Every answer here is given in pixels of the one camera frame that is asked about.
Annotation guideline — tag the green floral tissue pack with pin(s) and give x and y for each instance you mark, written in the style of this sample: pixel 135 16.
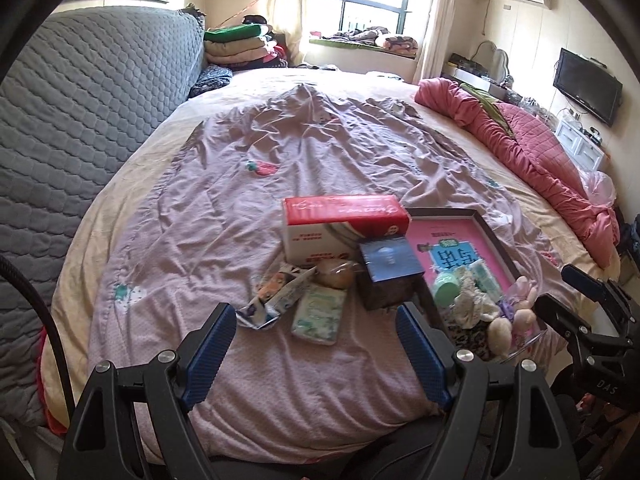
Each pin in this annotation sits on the green floral tissue pack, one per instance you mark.
pixel 320 315

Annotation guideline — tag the green cloth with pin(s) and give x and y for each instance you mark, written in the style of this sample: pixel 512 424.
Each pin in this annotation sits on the green cloth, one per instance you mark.
pixel 492 107

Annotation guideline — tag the pink plastic bag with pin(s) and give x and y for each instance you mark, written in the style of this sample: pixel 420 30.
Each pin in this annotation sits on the pink plastic bag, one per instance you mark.
pixel 597 190

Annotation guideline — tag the dark patterned cloth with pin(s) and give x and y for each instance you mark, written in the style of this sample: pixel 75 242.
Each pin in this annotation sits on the dark patterned cloth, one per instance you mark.
pixel 212 80

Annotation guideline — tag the cream bed sheet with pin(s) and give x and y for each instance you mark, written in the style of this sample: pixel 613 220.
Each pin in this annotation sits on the cream bed sheet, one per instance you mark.
pixel 85 240

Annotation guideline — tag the orange snack packet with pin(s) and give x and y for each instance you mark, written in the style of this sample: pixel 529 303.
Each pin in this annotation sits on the orange snack packet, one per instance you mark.
pixel 275 287

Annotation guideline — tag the purple scrunchie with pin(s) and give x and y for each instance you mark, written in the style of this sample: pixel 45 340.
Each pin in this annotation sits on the purple scrunchie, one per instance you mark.
pixel 507 310

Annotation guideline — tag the red and white tissue box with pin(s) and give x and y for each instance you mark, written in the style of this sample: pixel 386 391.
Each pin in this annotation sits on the red and white tissue box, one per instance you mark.
pixel 325 240

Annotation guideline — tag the cream curtain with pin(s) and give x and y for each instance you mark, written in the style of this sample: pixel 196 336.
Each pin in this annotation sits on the cream curtain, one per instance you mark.
pixel 287 10
pixel 437 20

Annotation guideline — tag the floral fabric scrunchie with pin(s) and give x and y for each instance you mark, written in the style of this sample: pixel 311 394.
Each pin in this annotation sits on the floral fabric scrunchie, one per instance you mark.
pixel 467 310

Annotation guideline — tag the pink quilt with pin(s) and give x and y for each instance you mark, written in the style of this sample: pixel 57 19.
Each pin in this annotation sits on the pink quilt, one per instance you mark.
pixel 540 160

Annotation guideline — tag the leopard print scrunchie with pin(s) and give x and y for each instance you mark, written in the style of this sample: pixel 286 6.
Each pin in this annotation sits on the leopard print scrunchie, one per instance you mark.
pixel 470 340

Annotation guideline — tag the vanity mirror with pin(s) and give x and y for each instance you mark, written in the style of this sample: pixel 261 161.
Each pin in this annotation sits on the vanity mirror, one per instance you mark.
pixel 492 60

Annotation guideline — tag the white cabinet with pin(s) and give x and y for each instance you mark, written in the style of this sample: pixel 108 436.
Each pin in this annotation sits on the white cabinet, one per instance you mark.
pixel 580 142

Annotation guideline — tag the blue and white snack packet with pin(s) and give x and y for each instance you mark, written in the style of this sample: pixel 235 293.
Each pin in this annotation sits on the blue and white snack packet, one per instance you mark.
pixel 272 310

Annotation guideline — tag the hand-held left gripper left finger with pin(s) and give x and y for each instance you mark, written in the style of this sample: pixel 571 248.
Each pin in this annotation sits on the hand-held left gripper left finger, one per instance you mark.
pixel 212 355

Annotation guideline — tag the black television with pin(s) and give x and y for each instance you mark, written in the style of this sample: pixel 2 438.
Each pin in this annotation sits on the black television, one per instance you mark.
pixel 585 85

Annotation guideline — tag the pink tray with dark rim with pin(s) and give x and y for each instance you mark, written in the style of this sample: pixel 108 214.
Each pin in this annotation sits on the pink tray with dark rim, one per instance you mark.
pixel 450 240

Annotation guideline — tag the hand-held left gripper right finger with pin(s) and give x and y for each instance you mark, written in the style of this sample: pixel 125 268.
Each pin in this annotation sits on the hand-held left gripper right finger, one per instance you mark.
pixel 420 355

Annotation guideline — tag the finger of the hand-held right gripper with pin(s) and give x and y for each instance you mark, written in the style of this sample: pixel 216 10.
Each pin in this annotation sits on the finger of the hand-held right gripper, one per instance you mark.
pixel 560 315
pixel 582 280

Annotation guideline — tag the pink bunny toy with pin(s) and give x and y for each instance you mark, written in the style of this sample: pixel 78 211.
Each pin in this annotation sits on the pink bunny toy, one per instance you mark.
pixel 525 317

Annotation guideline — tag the stack of folded clothes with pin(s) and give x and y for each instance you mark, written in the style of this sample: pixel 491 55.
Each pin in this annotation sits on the stack of folded clothes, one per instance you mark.
pixel 240 45

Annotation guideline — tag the clothes on windowsill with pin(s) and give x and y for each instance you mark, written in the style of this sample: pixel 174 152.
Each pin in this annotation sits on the clothes on windowsill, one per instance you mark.
pixel 375 40

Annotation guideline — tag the wrapped bread bun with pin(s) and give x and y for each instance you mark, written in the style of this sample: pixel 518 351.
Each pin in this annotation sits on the wrapped bread bun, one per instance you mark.
pixel 337 275

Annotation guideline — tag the grey quilted headboard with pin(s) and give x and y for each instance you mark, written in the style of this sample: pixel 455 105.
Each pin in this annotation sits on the grey quilted headboard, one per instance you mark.
pixel 90 90

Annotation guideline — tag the dark blue box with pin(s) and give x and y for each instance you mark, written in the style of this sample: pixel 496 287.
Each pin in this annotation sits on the dark blue box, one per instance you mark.
pixel 387 260

